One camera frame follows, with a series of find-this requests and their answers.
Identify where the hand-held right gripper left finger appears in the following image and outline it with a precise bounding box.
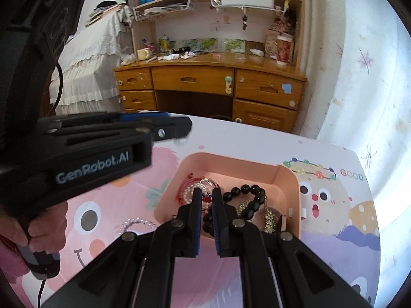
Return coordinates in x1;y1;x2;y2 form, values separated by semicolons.
42;188;203;308

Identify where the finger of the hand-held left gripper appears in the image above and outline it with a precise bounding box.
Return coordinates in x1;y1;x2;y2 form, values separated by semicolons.
48;117;192;142
39;112;171;128

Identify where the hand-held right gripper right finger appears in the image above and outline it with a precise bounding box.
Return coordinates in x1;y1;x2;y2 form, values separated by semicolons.
212;188;373;308

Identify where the red string bracelet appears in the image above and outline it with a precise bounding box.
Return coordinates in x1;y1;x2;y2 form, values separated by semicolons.
178;173;207;203

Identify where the thin pearl strand bracelet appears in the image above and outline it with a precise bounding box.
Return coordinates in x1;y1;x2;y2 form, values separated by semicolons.
180;178;219;206

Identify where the black bead bracelet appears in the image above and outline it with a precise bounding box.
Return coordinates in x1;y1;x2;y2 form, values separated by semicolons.
202;184;266;237

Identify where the pink plastic box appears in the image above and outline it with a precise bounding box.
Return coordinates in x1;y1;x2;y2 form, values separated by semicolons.
153;152;303;242

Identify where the person's left hand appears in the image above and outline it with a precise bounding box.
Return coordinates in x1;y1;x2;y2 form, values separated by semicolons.
0;201;69;254

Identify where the wooden desk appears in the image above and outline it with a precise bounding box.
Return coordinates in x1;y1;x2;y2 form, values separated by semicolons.
114;52;308;134

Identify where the white lace cover cloth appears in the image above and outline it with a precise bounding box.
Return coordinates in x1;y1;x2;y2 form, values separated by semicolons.
49;5;134;116

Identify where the wooden desk hutch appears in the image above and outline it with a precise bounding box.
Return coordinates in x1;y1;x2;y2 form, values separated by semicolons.
128;0;304;69

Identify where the pile of books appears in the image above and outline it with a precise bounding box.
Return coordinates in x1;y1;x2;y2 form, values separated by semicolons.
85;1;128;28

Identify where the red paper cup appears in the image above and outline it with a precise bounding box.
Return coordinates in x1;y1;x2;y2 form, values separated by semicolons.
276;35;295;66

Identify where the white leaf print curtain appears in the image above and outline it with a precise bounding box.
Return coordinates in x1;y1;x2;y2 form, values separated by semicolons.
300;0;411;299

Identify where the large pearl bracelet with pendant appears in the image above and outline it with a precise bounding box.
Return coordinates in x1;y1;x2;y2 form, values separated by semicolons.
117;217;159;235

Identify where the black cable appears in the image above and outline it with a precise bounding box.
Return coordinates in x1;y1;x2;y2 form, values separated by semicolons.
48;62;64;116
38;278;47;307

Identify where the white wire basket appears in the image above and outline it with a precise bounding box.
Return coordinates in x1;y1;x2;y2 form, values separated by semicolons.
133;0;197;23
207;0;286;15

